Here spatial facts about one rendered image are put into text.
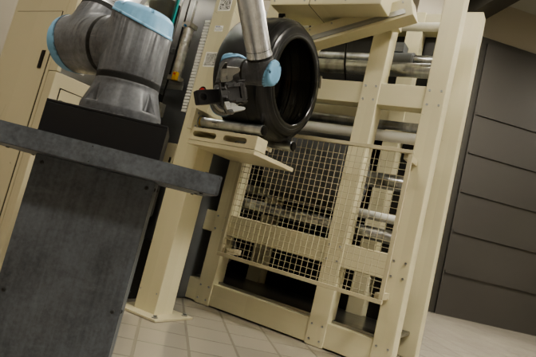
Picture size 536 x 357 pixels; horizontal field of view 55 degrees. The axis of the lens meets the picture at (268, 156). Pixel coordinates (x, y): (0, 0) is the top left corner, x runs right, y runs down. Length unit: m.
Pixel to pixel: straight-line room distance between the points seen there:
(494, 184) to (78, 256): 5.53
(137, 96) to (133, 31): 0.15
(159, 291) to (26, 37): 1.22
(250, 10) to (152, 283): 1.34
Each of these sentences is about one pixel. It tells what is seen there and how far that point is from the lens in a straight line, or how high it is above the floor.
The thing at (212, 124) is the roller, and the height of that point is 0.89.
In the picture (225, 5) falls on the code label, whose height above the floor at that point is 1.50.
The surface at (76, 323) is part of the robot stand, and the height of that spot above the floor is 0.24.
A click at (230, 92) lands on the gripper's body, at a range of 1.61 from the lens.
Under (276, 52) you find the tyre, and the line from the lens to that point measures 2.16.
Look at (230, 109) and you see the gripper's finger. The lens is 1.53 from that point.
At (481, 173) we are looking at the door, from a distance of 6.20.
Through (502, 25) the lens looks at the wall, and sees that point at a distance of 6.76.
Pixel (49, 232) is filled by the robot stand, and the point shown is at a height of 0.41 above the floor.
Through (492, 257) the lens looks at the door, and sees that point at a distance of 6.29.
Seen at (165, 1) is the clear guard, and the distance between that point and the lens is 2.59.
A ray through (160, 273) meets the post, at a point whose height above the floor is 0.19.
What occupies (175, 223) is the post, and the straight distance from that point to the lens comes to 2.39.
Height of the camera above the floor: 0.54
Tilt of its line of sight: 7 degrees up
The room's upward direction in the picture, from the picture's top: 14 degrees clockwise
